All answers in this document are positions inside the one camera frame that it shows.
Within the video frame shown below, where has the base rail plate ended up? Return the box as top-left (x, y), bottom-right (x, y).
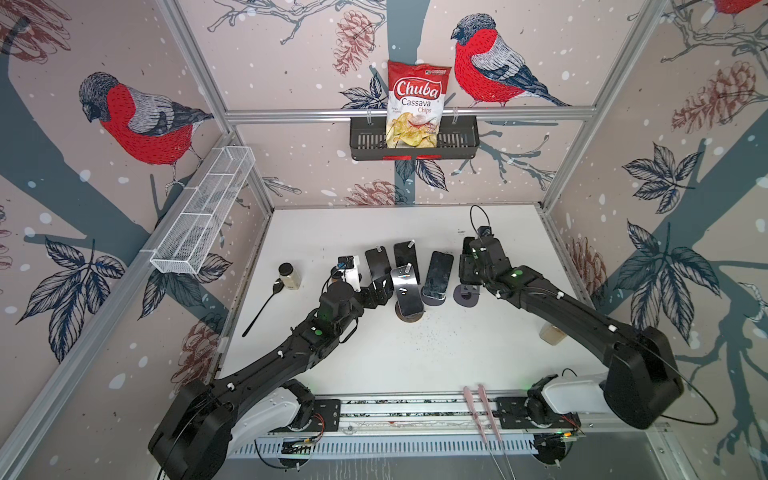
top-left (228, 393), bottom-right (647, 467)

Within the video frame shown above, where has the pink chopstick right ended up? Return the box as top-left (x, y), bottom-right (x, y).
top-left (478, 384), bottom-right (516, 480)

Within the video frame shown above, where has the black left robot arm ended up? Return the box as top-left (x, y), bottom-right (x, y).
top-left (148, 278), bottom-right (394, 479)

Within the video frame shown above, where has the white wire mesh shelf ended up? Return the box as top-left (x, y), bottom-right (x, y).
top-left (150, 146), bottom-right (255, 275)

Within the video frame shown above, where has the black phone stand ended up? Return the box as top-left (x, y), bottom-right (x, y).
top-left (393, 240), bottom-right (420, 280)
top-left (365, 246), bottom-right (391, 288)

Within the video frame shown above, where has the black phone rear stand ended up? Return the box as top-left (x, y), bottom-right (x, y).
top-left (393, 240), bottom-right (420, 280)

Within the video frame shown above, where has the black wall basket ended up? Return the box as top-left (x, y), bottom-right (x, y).
top-left (350, 114), bottom-right (479, 161)

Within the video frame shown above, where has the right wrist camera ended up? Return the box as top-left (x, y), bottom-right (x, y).
top-left (477, 225), bottom-right (493, 238)

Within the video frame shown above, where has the black-lid pale spice jar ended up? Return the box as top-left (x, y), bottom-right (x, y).
top-left (278, 262), bottom-right (301, 290)

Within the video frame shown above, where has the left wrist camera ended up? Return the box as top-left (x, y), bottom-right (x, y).
top-left (337, 255), bottom-right (361, 292)

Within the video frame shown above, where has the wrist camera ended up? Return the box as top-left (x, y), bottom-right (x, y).
top-left (477, 225), bottom-right (493, 238)
top-left (337, 255), bottom-right (361, 292)

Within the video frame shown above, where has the grey phone stand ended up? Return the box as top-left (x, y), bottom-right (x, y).
top-left (453, 284), bottom-right (480, 308)
top-left (420, 289), bottom-right (445, 307)

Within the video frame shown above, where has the black spoon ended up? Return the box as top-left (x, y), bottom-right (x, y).
top-left (242, 279), bottom-right (285, 337)

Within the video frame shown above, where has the black phone far left stand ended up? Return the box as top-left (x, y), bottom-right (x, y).
top-left (365, 246), bottom-right (391, 288)

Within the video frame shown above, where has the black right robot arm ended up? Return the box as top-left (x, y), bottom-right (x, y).
top-left (459, 235), bottom-right (684, 429)

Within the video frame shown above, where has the Chuba cassava chips bag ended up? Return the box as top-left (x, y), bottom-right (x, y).
top-left (385, 62), bottom-right (451, 148)

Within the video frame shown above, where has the amber jar right side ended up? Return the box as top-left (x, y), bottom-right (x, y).
top-left (539, 323), bottom-right (568, 346)

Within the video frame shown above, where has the black smartphone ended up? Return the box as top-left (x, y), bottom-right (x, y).
top-left (459, 237), bottom-right (482, 286)
top-left (422, 251), bottom-right (454, 299)

